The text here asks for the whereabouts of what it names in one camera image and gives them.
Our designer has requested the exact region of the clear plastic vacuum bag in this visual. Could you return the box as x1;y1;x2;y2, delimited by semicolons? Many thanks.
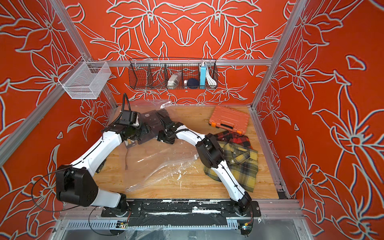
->
118;100;199;193

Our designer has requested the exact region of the yellow green plaid shirt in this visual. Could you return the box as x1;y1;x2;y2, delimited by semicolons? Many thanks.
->
219;141;259;193

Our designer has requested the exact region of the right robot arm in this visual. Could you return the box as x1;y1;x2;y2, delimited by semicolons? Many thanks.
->
157;121;254;215

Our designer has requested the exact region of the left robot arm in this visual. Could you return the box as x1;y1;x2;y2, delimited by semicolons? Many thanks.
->
53;94;151;213

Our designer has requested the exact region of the red black plaid shirt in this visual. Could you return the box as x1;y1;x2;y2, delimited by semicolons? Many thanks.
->
214;131;252;149

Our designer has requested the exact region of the small picture card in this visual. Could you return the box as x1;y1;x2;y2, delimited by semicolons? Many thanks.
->
124;139;137;149

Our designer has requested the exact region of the grey packet in basket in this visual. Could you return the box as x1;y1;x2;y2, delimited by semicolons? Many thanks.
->
167;72;182;90

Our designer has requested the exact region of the dark blue round object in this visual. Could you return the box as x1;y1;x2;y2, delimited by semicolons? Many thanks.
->
187;78;200;89

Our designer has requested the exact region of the orange plastic tool case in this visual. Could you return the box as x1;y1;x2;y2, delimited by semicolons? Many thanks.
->
208;106;250;135

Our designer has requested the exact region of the light blue box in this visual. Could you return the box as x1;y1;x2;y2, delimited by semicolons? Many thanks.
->
200;63;207;89

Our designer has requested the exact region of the black handled screwdriver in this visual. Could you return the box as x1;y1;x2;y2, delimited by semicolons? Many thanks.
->
96;159;107;174

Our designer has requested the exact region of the black wire wall basket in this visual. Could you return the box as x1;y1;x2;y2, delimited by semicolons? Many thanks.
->
129;57;219;90

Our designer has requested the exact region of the white coiled cable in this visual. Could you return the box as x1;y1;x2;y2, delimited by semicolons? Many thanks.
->
206;69;218;88

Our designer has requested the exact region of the white wire wall basket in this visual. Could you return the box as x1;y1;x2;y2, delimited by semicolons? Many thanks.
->
59;62;111;100

